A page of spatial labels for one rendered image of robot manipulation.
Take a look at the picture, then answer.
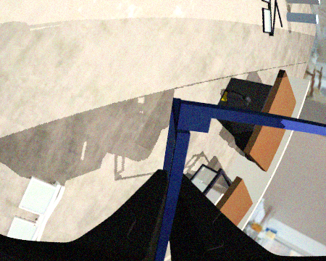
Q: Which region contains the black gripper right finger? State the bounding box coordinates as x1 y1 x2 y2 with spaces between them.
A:
169 173 326 261

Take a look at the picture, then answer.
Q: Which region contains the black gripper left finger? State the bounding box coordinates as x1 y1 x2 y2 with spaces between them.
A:
0 169 168 261

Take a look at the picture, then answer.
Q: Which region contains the white flat rectangular panel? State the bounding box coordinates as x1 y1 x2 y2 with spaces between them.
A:
227 76 311 231

